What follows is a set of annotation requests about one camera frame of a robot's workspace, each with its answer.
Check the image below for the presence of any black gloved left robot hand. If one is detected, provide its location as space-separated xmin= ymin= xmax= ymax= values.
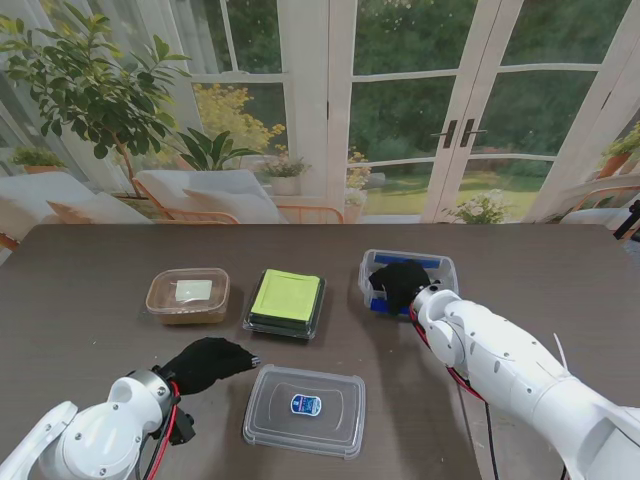
xmin=159 ymin=337 xmax=261 ymax=396

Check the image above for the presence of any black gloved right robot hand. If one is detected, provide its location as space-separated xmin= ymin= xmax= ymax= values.
xmin=368 ymin=259 xmax=435 ymax=317

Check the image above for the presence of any clear container with blue clips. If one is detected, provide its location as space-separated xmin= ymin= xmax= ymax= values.
xmin=359 ymin=249 xmax=461 ymax=324

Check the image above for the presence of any clear lid with white label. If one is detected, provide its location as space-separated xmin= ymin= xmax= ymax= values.
xmin=145 ymin=268 xmax=231 ymax=315

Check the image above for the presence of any black plastic tray container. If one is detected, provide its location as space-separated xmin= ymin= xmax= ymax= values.
xmin=243 ymin=277 xmax=329 ymax=341

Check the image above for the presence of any clear lid with green sticker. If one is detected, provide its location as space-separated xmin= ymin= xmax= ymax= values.
xmin=243 ymin=268 xmax=329 ymax=340

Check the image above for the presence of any clear plastic lid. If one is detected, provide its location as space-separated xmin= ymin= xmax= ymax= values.
xmin=242 ymin=363 xmax=367 ymax=460

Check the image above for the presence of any brown kraft paper container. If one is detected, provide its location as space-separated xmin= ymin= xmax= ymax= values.
xmin=145 ymin=268 xmax=231 ymax=326

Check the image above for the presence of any white zip tie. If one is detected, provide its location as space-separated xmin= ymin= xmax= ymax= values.
xmin=552 ymin=333 xmax=572 ymax=375

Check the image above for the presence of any printed sunroom backdrop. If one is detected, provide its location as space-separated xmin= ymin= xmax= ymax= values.
xmin=0 ymin=0 xmax=640 ymax=251

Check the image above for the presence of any black tripod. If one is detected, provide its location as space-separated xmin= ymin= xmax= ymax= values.
xmin=613 ymin=199 xmax=640 ymax=241

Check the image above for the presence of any red cable on right arm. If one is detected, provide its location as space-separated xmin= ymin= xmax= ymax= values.
xmin=408 ymin=305 xmax=487 ymax=402

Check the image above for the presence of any red cable on arm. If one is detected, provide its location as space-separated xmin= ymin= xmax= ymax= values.
xmin=408 ymin=305 xmax=487 ymax=402
xmin=142 ymin=380 xmax=182 ymax=480

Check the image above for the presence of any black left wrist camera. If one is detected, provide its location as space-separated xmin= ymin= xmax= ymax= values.
xmin=168 ymin=405 xmax=196 ymax=446

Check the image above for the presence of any red cable on left arm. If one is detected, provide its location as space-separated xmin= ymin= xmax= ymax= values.
xmin=142 ymin=380 xmax=182 ymax=480

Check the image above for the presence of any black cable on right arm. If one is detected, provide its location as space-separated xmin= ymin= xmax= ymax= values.
xmin=483 ymin=399 xmax=501 ymax=480

